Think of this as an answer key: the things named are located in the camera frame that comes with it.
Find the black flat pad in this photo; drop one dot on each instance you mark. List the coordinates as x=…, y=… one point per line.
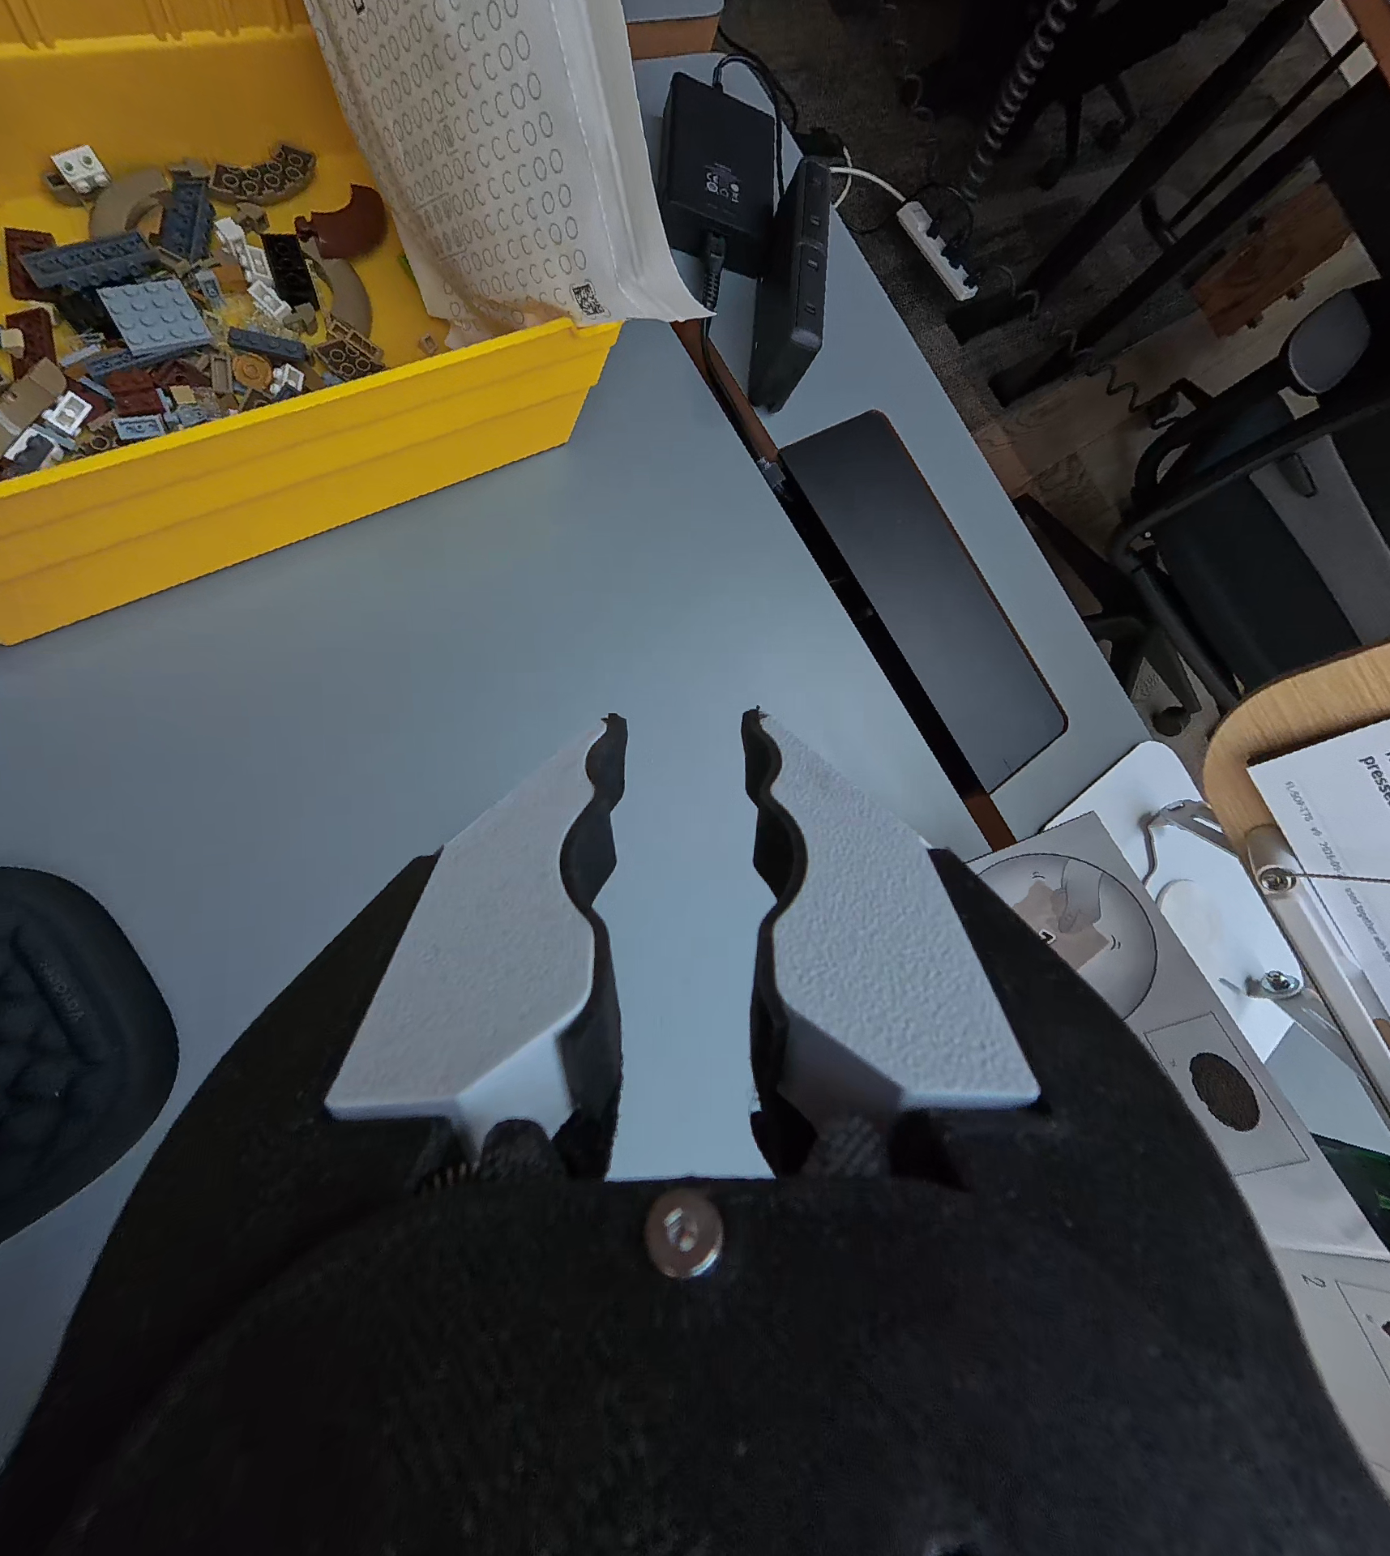
x=927, y=598

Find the white power strip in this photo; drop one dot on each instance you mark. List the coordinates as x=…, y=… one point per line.
x=939, y=250

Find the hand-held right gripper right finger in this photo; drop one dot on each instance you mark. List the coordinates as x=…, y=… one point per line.
x=877, y=974

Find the black office chair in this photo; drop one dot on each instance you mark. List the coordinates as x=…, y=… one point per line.
x=1253, y=572

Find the yellow plastic bin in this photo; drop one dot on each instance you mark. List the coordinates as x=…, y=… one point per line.
x=222, y=512

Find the grey instruction booklet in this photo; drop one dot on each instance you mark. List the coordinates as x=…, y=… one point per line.
x=1350, y=1313

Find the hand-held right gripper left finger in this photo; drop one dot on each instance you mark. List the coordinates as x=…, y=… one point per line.
x=488, y=974

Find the black quilted wrist rest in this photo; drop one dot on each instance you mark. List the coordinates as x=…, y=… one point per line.
x=26, y=1046

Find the pile of toy bricks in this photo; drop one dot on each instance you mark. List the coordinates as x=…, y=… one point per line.
x=148, y=310

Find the dark grey power bank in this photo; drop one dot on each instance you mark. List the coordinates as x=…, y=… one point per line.
x=795, y=293

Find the wooden document stand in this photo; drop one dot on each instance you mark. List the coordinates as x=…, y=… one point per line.
x=1240, y=729

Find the black power adapter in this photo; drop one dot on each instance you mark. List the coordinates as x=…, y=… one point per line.
x=711, y=161

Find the white paper bag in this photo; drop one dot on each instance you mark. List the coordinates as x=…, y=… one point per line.
x=488, y=146

